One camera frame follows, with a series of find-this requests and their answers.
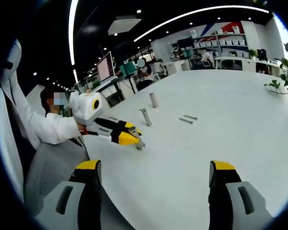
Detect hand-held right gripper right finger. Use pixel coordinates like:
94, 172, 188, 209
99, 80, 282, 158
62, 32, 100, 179
208, 160, 279, 230

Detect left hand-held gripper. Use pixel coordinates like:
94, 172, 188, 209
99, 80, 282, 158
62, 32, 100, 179
72, 92, 143, 147

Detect computer monitor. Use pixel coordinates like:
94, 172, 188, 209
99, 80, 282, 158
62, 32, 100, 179
96, 50, 116, 83

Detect long white desk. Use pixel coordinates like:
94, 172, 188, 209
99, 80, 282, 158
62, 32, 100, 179
213, 56, 287, 77

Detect curved ceiling strip light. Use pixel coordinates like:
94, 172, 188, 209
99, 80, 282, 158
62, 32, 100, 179
133, 5, 270, 43
68, 0, 80, 83

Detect person's left forearm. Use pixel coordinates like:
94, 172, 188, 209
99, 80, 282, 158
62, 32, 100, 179
26, 112, 82, 146

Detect small potted plant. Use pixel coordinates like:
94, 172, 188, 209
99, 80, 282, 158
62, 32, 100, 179
248, 48, 259, 61

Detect ceiling air vent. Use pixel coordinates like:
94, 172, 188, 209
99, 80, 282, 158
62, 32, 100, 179
107, 15, 142, 36

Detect person's body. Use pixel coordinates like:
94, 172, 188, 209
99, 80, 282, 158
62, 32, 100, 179
0, 39, 43, 204

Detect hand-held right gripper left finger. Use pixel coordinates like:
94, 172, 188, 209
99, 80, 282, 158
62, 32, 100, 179
36, 160, 103, 230

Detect white office chair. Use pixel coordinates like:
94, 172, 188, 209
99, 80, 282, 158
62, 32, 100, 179
152, 61, 169, 81

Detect desk with black legs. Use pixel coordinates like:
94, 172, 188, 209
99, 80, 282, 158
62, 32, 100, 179
86, 76, 126, 107

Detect shelf with white boxes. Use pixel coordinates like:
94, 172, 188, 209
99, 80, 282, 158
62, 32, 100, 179
191, 30, 248, 58

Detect grey mesh office chair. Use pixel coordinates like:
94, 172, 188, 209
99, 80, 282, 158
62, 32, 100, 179
24, 138, 135, 230

